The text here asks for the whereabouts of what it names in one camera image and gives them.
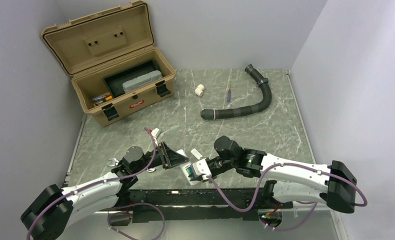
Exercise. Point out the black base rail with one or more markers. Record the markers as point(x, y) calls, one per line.
point(189, 204)

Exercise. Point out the grey plastic case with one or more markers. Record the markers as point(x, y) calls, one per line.
point(141, 81)

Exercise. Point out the tan plastic toolbox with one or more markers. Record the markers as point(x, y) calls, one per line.
point(101, 44)

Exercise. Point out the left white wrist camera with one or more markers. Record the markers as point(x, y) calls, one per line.
point(155, 132)

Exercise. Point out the white battery cover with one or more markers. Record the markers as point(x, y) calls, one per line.
point(196, 154)

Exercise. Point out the silver open-end wrench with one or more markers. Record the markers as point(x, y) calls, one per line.
point(113, 162)

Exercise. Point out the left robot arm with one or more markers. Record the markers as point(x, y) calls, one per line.
point(57, 208)

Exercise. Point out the black tray in toolbox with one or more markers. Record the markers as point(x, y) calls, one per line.
point(114, 82)

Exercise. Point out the orange black tool in toolbox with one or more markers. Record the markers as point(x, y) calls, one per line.
point(101, 99)

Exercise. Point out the blue battery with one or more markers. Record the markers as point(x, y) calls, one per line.
point(190, 171)

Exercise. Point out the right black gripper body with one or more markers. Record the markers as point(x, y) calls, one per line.
point(220, 165)

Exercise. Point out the white pipe fitting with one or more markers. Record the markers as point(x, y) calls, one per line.
point(199, 90)

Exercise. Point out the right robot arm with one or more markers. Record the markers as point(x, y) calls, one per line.
point(289, 181)

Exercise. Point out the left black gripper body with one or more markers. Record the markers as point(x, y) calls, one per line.
point(155, 158)

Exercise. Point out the white remote control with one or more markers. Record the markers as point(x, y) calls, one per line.
point(184, 167)

